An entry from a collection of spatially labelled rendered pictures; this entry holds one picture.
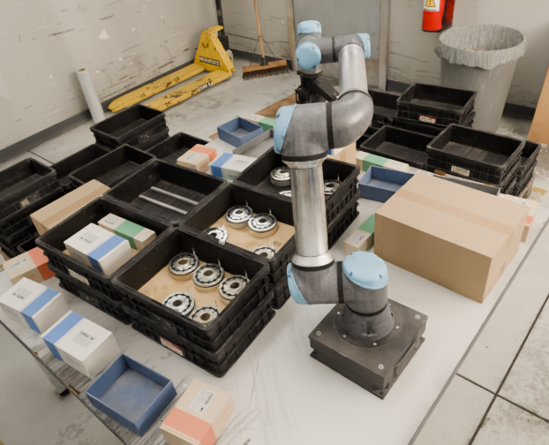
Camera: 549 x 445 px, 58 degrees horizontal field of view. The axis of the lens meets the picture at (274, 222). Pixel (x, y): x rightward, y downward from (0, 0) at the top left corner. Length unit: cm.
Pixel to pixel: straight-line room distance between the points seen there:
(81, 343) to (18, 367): 122
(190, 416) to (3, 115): 370
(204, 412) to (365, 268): 57
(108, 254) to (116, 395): 44
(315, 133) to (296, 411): 75
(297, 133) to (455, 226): 69
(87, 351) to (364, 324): 82
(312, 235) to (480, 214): 67
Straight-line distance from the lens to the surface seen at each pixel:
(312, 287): 132
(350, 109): 122
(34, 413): 263
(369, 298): 134
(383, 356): 141
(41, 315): 183
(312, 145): 121
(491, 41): 416
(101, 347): 163
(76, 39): 492
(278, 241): 172
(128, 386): 160
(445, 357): 157
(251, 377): 152
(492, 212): 176
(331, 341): 145
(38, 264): 205
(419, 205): 175
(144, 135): 329
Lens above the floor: 194
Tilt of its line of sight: 38 degrees down
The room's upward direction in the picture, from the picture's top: 8 degrees counter-clockwise
